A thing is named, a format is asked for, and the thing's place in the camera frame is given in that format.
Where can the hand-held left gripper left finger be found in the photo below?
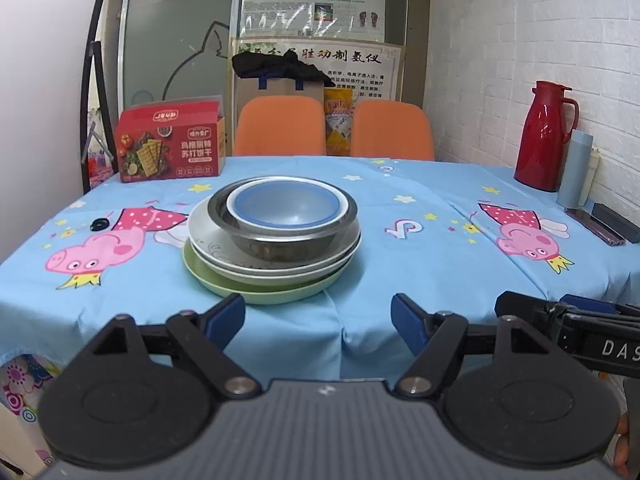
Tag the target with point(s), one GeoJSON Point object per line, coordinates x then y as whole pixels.
{"type": "Point", "coordinates": [226, 317]}

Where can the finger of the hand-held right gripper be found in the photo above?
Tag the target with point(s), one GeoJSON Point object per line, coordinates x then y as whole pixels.
{"type": "Point", "coordinates": [520, 305]}
{"type": "Point", "coordinates": [590, 305]}

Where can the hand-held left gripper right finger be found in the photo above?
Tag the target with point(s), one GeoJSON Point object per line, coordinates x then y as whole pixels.
{"type": "Point", "coordinates": [407, 317]}

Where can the pale green plate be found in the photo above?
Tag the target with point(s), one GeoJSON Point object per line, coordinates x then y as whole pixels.
{"type": "Point", "coordinates": [260, 295]}

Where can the stainless steel bowl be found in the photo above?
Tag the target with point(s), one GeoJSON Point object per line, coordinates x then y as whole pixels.
{"type": "Point", "coordinates": [280, 250]}

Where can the white floral print plate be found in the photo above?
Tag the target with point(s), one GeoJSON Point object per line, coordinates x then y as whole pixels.
{"type": "Point", "coordinates": [205, 230]}

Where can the blue translucent plastic bowl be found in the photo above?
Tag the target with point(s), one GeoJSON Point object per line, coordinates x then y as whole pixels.
{"type": "Point", "coordinates": [290, 210]}

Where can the person's right forearm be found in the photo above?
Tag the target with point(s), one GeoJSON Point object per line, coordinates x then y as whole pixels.
{"type": "Point", "coordinates": [622, 440]}

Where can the blue cartoon print tablecloth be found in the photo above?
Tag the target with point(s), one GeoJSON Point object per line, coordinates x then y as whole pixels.
{"type": "Point", "coordinates": [425, 270]}

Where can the dark red phone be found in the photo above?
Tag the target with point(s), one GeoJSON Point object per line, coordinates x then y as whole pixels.
{"type": "Point", "coordinates": [590, 222]}

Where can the black case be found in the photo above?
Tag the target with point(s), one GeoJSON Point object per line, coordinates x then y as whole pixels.
{"type": "Point", "coordinates": [617, 222]}

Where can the grey-blue tumbler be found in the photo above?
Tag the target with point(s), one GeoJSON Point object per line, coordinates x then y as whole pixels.
{"type": "Point", "coordinates": [572, 170]}

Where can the red thermos jug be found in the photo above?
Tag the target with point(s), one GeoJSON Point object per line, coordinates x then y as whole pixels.
{"type": "Point", "coordinates": [542, 145]}

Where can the red cardboard cracker box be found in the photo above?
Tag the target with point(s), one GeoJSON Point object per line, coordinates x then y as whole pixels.
{"type": "Point", "coordinates": [170, 150]}

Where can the orange chair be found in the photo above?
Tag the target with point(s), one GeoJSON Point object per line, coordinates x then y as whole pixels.
{"type": "Point", "coordinates": [280, 130]}
{"type": "Point", "coordinates": [392, 132]}

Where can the yellow snack bag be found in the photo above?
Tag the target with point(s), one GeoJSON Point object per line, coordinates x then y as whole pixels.
{"type": "Point", "coordinates": [337, 130]}

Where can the floral patterned cloth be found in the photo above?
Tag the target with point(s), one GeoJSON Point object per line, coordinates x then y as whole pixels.
{"type": "Point", "coordinates": [22, 385]}

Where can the black cloth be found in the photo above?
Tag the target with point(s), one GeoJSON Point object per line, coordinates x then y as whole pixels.
{"type": "Point", "coordinates": [270, 65]}

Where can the frosted glass door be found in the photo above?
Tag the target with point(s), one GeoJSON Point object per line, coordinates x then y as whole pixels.
{"type": "Point", "coordinates": [165, 35]}

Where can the black curved stand pole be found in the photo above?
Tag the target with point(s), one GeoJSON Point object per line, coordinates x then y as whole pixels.
{"type": "Point", "coordinates": [89, 60]}

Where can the framed wall sign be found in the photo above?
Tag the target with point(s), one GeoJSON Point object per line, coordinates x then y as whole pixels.
{"type": "Point", "coordinates": [360, 70]}

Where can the green wall poster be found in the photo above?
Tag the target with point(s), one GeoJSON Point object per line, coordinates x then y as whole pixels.
{"type": "Point", "coordinates": [280, 0]}

